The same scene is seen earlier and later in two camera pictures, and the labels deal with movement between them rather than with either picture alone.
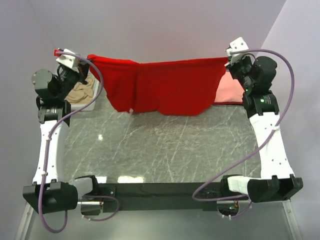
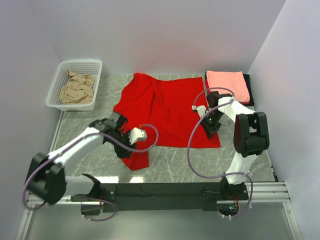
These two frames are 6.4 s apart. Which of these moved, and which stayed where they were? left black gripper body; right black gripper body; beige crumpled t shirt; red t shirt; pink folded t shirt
Moved: right black gripper body; left black gripper body; red t shirt
Stayed: pink folded t shirt; beige crumpled t shirt
